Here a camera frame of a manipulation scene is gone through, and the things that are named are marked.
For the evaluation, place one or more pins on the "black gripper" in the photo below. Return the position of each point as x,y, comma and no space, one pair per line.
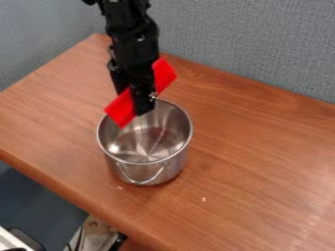
133,52

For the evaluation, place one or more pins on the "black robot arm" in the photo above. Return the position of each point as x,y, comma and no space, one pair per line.
124,13

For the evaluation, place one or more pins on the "white object at corner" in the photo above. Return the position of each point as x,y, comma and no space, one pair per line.
16,240

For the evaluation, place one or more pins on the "table leg frame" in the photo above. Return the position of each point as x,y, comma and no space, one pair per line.
95,236

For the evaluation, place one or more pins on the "red star-shaped block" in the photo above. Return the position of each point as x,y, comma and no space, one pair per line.
120,109

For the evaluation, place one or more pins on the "metal pot with handle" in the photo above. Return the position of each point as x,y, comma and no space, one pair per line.
145,153

